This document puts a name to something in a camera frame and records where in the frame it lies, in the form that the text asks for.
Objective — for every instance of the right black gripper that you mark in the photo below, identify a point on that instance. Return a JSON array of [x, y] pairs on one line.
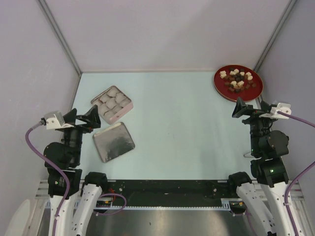
[[241, 108]]

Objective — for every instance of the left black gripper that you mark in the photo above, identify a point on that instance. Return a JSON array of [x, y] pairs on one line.
[[91, 117]]

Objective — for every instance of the red round plate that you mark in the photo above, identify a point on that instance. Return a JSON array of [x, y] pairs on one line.
[[240, 81]]

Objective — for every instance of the pink chocolate tin box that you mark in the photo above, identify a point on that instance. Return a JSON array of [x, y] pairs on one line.
[[112, 104]]

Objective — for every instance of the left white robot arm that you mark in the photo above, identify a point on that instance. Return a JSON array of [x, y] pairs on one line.
[[71, 204]]

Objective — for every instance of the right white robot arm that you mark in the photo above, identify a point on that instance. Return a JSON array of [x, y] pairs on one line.
[[268, 146]]

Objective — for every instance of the white chocolate block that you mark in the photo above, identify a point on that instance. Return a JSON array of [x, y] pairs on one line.
[[222, 73], [223, 77]]

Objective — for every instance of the silver tin lid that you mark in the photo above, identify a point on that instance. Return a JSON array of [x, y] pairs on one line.
[[113, 142]]

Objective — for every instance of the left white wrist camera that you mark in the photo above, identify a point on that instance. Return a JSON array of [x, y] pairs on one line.
[[54, 120]]

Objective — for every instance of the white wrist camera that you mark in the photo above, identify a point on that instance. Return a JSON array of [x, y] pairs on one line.
[[54, 120], [282, 111]]

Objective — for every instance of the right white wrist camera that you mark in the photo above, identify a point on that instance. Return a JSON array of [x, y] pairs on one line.
[[282, 111]]

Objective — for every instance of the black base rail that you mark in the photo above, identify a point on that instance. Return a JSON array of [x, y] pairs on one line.
[[173, 193]]

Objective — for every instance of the white slotted cable duct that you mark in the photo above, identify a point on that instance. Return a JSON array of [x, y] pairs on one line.
[[226, 205]]

